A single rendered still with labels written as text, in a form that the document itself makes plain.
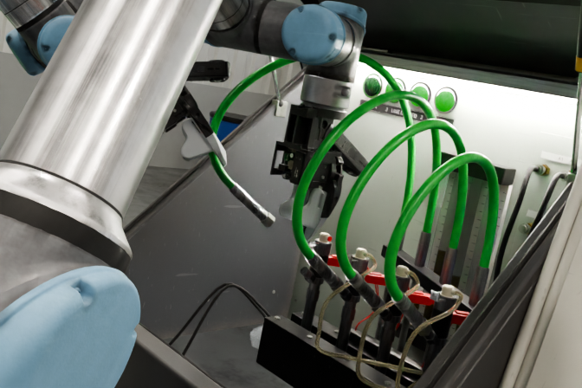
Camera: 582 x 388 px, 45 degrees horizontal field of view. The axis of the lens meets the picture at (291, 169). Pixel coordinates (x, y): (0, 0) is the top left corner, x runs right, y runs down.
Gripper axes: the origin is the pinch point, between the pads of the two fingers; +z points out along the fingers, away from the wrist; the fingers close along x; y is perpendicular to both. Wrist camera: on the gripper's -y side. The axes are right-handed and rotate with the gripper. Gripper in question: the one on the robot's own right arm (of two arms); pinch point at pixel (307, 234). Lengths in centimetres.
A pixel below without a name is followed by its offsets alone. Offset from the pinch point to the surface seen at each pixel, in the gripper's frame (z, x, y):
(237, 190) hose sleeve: -3.9, -11.5, 6.0
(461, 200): -10.1, 16.4, -14.5
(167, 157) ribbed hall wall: 103, -583, -368
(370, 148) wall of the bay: -11.8, -17.5, -31.8
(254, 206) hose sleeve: -1.6, -10.2, 3.0
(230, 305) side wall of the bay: 25.6, -31.0, -14.3
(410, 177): -9.8, 0.2, -22.8
